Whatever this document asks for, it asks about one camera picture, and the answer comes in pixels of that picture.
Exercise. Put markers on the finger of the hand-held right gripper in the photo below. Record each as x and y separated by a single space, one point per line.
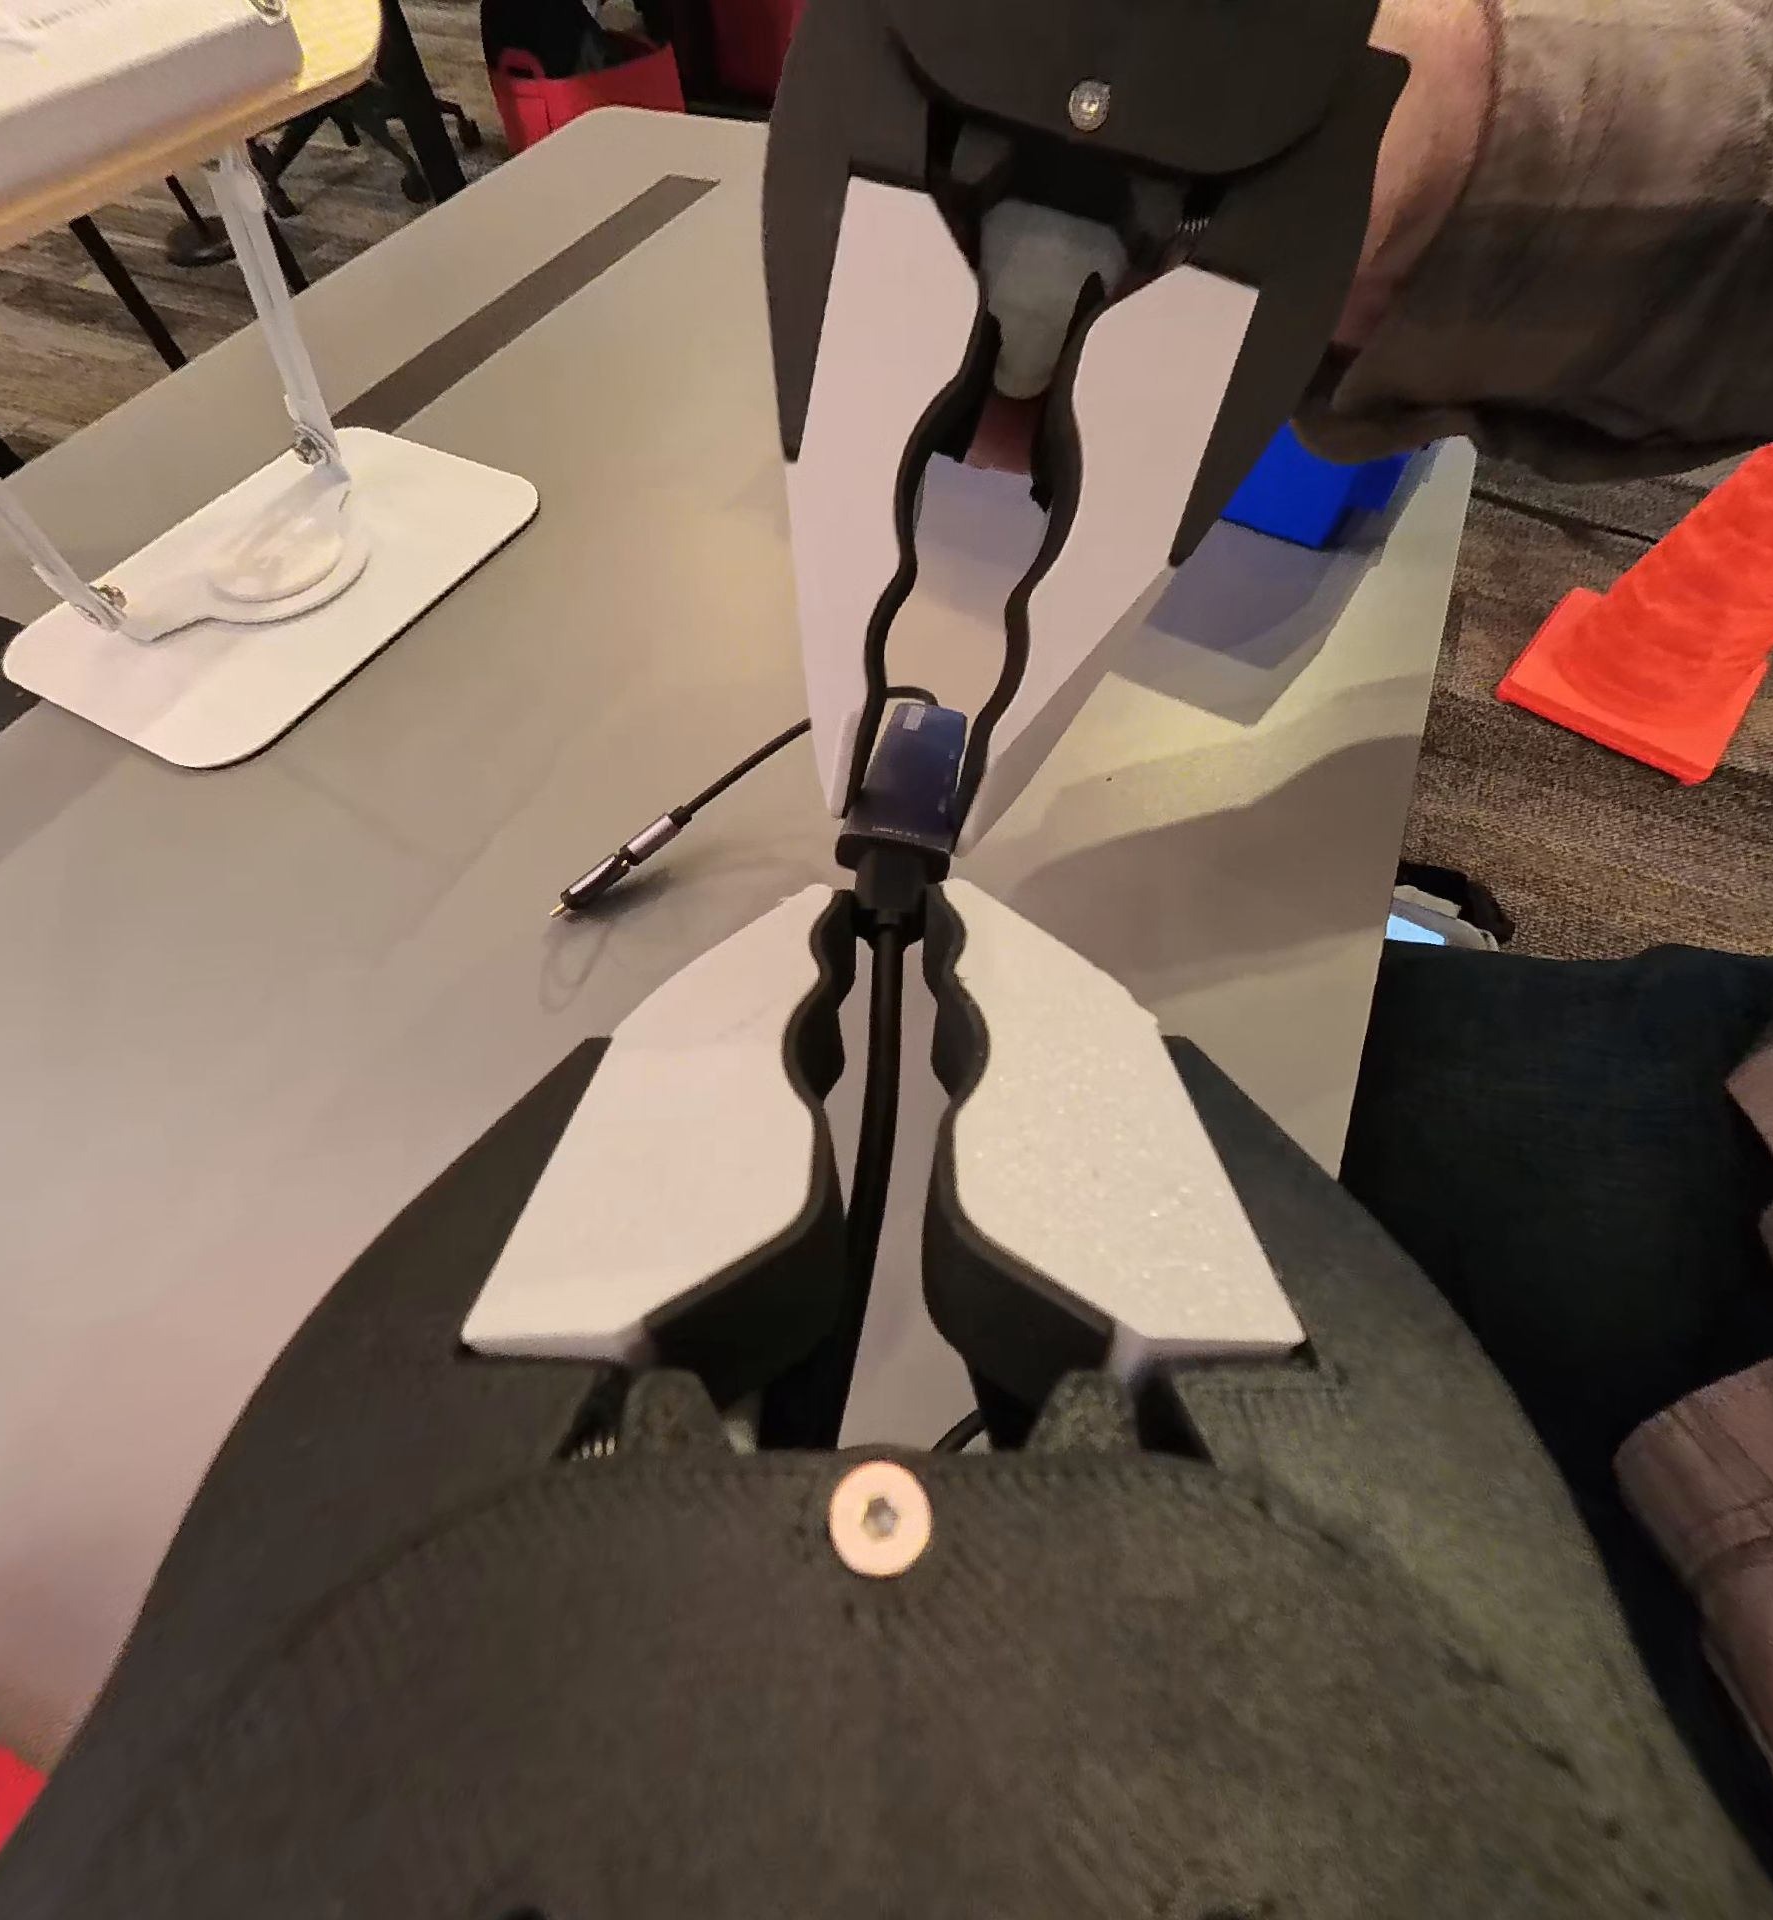
848 451
1140 451

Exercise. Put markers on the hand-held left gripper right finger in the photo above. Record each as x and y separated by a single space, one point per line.
1111 1200

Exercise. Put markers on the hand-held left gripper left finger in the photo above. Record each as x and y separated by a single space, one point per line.
661 1200

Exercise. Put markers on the blue plastic bin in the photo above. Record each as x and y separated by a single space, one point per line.
1306 504

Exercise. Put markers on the person's right forearm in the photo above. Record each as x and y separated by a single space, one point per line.
1651 225

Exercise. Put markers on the person's right hand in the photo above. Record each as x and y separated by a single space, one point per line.
1434 122

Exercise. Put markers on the red fabric bag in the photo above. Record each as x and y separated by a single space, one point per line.
601 105

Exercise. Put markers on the black floor bag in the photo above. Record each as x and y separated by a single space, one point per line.
1471 900

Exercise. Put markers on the orange traffic cone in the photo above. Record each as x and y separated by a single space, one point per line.
1681 615

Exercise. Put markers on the clear acrylic stand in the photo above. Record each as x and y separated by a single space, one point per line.
272 556

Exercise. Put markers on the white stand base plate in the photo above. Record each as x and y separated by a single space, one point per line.
407 556

